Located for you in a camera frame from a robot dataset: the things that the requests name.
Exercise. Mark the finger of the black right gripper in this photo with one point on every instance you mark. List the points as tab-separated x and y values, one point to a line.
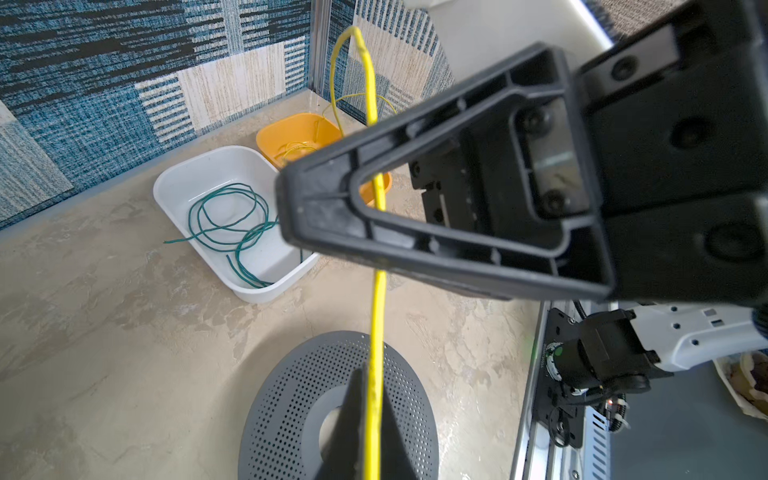
488	189

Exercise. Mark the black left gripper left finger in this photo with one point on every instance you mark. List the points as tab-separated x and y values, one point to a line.
344	452

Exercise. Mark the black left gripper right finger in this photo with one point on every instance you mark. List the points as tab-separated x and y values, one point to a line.
395	463

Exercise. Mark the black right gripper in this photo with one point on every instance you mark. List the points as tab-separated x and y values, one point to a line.
677	119

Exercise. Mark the dark grey foam spool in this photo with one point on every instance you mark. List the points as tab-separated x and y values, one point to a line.
281	437

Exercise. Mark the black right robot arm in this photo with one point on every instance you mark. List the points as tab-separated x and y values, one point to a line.
622	352

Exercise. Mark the yellow plastic bin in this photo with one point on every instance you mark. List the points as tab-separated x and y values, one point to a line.
294	137

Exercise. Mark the white plastic bin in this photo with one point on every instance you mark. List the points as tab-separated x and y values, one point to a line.
224	205

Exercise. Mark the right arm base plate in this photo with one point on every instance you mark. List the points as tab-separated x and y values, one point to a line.
554	399

